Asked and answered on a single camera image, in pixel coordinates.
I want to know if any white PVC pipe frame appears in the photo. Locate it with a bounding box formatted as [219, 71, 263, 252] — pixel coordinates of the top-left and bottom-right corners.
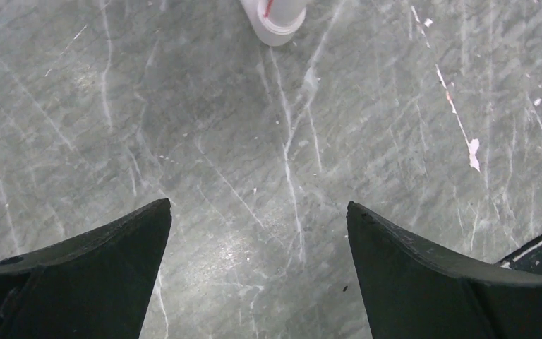
[240, 0, 310, 47]

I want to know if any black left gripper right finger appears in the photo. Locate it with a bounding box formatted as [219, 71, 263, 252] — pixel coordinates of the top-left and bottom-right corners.
[347, 201, 542, 338]

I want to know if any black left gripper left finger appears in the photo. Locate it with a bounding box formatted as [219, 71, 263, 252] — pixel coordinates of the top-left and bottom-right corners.
[0, 198, 172, 338]

